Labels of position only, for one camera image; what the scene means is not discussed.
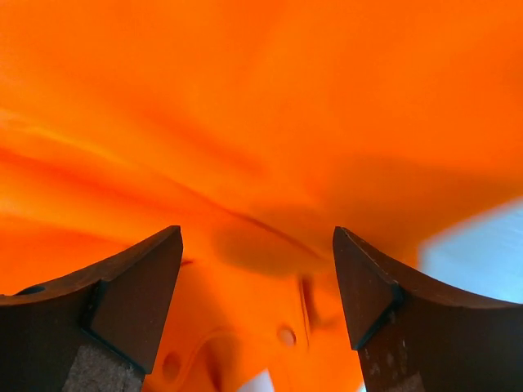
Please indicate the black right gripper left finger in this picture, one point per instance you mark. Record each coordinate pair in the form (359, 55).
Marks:
(96, 329)

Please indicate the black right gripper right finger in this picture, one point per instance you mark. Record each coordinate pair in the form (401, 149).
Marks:
(414, 333)

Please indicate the orange zip-up jacket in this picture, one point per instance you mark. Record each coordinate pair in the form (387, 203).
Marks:
(257, 127)

